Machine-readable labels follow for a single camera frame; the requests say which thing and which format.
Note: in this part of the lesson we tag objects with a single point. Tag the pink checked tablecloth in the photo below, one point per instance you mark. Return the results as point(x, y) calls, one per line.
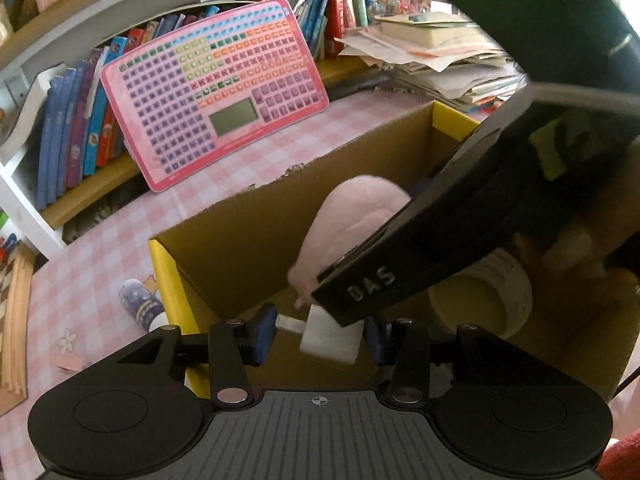
point(100, 250)

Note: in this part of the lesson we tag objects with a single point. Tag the white bookshelf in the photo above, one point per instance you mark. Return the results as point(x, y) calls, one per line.
point(30, 195)

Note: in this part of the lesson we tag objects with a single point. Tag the wooden chessboard box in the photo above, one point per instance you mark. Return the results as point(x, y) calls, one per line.
point(15, 330)

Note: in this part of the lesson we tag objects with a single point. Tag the row of mixed books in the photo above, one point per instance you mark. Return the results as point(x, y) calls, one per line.
point(320, 15)

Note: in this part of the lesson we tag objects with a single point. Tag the thick paperback book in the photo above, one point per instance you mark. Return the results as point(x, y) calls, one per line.
point(25, 110)

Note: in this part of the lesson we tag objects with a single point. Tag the clear tape roll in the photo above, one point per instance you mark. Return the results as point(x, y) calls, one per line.
point(480, 300)

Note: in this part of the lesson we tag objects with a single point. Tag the red fuzzy cloth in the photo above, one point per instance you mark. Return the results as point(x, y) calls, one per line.
point(622, 460)

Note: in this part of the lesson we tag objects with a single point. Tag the pink learning tablet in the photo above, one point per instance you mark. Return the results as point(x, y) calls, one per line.
point(200, 90)

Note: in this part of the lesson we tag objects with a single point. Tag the yellow cardboard box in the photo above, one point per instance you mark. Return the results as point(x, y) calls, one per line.
point(240, 250)

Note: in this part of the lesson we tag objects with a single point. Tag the small blue label bottle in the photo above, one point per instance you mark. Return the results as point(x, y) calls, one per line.
point(142, 305)

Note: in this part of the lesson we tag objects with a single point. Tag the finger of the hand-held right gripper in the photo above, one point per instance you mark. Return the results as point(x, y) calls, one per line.
point(365, 290)

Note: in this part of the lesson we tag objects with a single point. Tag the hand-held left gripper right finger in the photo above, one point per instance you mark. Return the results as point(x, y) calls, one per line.
point(375, 342)

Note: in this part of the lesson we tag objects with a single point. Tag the white charger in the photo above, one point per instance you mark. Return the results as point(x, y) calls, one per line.
point(330, 340)

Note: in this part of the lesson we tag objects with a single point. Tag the pink plush toy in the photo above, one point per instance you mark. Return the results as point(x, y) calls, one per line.
point(345, 230)

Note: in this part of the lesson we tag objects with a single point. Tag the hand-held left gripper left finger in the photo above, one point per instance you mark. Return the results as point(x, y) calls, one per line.
point(260, 337)

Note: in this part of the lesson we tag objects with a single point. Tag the stack of papers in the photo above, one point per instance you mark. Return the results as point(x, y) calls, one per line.
point(440, 55)

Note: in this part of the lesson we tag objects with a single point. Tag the person's right hand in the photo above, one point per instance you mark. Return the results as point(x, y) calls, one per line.
point(570, 250)

